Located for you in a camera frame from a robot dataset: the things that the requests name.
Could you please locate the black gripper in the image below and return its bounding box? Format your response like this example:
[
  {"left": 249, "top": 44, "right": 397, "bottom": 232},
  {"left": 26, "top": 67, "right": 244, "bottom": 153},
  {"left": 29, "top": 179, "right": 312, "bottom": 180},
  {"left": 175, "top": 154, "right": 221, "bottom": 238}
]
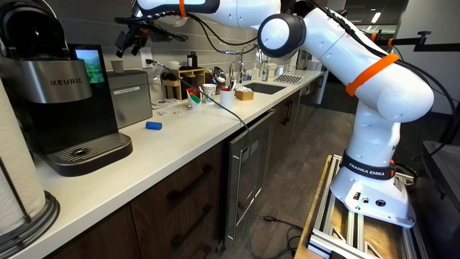
[{"left": 113, "top": 16, "right": 155, "bottom": 59}]

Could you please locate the blue cylindrical block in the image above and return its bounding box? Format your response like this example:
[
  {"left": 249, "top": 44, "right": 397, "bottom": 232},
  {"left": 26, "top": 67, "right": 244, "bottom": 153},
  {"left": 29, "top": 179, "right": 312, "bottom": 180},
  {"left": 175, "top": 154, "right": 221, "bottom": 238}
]
[{"left": 145, "top": 120, "right": 164, "bottom": 133}]

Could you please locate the black silver Keurig coffeemaker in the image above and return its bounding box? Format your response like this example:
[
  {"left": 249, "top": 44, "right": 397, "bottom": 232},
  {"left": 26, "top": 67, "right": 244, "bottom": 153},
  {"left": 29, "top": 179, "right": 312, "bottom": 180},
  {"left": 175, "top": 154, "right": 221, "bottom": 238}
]
[{"left": 0, "top": 0, "right": 134, "bottom": 177}]

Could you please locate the stainless steel counter box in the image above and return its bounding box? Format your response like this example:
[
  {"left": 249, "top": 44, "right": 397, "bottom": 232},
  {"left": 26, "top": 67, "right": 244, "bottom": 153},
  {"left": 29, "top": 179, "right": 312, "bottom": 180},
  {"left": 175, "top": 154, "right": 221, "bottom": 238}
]
[{"left": 105, "top": 69, "right": 154, "bottom": 130}]

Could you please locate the wooden counter organizer rack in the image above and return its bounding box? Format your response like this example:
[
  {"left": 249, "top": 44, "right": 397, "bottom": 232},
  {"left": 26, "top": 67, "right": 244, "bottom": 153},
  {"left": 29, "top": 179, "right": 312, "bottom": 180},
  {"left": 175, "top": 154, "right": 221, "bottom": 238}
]
[{"left": 161, "top": 68, "right": 207, "bottom": 101}]

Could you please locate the black canister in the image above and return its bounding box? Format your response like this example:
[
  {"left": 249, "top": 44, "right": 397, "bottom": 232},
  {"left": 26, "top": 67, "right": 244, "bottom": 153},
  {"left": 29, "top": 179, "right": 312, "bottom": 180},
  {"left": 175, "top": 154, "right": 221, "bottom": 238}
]
[{"left": 185, "top": 51, "right": 198, "bottom": 69}]

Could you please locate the red green white mug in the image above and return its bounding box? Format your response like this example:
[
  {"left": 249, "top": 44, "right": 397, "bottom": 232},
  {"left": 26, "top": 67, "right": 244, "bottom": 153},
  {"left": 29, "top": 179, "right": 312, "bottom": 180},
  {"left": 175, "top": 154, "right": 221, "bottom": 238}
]
[{"left": 185, "top": 87, "right": 203, "bottom": 111}]

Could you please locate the white patterned mug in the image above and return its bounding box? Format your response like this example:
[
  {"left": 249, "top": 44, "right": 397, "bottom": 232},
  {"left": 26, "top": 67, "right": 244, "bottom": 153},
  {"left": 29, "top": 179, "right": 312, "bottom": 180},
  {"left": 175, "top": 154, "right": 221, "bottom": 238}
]
[{"left": 201, "top": 82, "right": 218, "bottom": 104}]

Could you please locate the white mug red inside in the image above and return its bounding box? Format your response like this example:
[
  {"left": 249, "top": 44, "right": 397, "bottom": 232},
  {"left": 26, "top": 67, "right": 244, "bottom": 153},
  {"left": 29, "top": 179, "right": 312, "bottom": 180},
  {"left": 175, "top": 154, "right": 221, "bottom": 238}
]
[{"left": 218, "top": 88, "right": 236, "bottom": 110}]

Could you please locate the chrome faucet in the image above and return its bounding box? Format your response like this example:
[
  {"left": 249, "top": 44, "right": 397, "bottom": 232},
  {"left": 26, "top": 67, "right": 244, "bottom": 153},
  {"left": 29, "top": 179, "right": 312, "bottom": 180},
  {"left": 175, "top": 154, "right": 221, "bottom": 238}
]
[{"left": 228, "top": 48, "right": 253, "bottom": 84}]

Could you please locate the wooden packet box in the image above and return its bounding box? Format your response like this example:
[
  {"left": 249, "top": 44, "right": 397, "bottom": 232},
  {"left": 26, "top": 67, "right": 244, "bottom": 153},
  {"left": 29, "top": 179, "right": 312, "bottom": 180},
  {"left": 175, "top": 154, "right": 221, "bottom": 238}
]
[{"left": 234, "top": 85, "right": 256, "bottom": 102}]

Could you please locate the dark undermount sink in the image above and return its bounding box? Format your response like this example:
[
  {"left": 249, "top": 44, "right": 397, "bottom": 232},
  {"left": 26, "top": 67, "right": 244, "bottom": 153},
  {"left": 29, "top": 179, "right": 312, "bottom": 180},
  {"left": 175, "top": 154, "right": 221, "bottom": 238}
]
[{"left": 243, "top": 81, "right": 287, "bottom": 95}]

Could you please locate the grey dish drying mat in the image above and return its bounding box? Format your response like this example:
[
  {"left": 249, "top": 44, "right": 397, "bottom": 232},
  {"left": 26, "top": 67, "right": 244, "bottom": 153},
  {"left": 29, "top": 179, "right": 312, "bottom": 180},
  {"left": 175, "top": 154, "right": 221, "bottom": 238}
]
[{"left": 274, "top": 72, "right": 305, "bottom": 85}]

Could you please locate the white paper towel roll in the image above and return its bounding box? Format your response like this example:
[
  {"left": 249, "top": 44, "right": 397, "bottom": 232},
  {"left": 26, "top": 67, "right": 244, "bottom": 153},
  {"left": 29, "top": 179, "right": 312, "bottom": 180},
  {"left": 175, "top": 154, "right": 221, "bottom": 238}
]
[{"left": 0, "top": 78, "right": 47, "bottom": 236}]

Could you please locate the dark wood drawer cabinet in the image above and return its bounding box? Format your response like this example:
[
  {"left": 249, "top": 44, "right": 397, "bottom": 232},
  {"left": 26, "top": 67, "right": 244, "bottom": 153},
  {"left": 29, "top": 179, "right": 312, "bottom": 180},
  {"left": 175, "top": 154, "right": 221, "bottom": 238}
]
[{"left": 44, "top": 143, "right": 227, "bottom": 259}]

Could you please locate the stainless steel dishwasher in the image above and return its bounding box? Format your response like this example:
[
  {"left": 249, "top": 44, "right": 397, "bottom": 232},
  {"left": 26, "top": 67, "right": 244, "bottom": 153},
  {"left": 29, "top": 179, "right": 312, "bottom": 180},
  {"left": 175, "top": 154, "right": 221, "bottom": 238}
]
[{"left": 224, "top": 110, "right": 277, "bottom": 246}]

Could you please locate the dark wood door cabinet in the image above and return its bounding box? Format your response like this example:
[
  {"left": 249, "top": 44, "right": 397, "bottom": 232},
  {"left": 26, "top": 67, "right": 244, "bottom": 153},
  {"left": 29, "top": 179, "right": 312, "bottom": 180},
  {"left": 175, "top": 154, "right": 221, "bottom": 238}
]
[{"left": 274, "top": 78, "right": 328, "bottom": 160}]

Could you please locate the grey paper towel holder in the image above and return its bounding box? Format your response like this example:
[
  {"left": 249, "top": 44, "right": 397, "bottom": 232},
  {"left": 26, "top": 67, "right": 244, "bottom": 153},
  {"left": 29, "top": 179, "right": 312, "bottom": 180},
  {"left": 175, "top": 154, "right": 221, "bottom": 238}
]
[{"left": 0, "top": 190, "right": 62, "bottom": 259}]

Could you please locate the black horizontal bar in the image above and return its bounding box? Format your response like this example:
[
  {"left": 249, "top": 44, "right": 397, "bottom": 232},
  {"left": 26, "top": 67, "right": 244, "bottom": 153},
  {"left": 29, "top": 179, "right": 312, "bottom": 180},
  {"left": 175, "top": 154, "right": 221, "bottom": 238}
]
[{"left": 371, "top": 29, "right": 460, "bottom": 54}]

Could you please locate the black desk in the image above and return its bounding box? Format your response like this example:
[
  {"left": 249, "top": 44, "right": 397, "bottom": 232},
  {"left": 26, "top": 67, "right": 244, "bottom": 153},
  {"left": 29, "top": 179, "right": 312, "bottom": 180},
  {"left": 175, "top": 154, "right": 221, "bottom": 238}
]
[{"left": 397, "top": 113, "right": 460, "bottom": 259}]

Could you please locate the white wall outlet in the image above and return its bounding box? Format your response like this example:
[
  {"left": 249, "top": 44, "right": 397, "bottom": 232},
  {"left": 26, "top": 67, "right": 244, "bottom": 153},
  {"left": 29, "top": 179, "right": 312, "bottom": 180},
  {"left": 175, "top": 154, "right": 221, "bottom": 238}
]
[{"left": 138, "top": 46, "right": 154, "bottom": 69}]

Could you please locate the black power cable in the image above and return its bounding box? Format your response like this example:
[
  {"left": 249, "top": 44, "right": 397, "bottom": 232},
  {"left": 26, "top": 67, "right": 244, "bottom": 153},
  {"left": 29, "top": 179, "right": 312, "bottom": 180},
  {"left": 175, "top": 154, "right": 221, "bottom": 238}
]
[{"left": 144, "top": 58, "right": 253, "bottom": 146}]

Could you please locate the black drawer handle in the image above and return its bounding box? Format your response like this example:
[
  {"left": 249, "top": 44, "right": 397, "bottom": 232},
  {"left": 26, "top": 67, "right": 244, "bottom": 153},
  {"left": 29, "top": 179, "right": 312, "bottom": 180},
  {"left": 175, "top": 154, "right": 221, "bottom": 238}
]
[
  {"left": 165, "top": 164, "right": 216, "bottom": 208},
  {"left": 170, "top": 205, "right": 214, "bottom": 249}
]

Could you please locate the black floor cable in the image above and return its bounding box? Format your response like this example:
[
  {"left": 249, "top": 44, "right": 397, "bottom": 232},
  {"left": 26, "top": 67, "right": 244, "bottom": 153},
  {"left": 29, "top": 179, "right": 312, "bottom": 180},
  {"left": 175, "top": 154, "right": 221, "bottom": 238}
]
[{"left": 262, "top": 215, "right": 305, "bottom": 258}]

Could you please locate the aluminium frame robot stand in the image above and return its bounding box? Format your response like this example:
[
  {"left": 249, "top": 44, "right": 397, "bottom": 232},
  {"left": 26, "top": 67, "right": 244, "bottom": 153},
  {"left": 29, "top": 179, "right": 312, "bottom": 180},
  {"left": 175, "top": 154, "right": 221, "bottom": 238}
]
[{"left": 293, "top": 153, "right": 430, "bottom": 259}]

